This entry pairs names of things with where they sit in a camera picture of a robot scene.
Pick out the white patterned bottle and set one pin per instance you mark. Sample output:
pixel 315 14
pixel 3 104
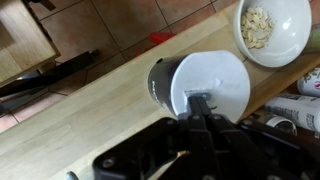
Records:
pixel 309 82

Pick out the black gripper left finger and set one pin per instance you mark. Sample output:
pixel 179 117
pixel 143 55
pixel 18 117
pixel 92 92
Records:
pixel 166 146

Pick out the pale nuts heap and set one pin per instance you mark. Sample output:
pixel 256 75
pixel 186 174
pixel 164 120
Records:
pixel 256 26

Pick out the small red object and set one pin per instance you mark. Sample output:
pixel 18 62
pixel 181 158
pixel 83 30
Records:
pixel 161 37

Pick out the black container with white lid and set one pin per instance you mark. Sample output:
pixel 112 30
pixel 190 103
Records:
pixel 213 73

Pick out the black metal floor bar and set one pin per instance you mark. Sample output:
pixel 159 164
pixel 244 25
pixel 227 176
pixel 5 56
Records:
pixel 50 77

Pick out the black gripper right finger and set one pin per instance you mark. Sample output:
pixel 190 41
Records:
pixel 253 150

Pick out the light wooden cabinet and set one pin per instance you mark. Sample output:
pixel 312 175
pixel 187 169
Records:
pixel 26 36

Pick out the white ceramic bowl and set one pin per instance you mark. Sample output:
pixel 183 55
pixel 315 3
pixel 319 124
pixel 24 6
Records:
pixel 286 36

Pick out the white printed label bottle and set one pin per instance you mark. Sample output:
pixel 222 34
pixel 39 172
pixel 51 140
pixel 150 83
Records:
pixel 295 111

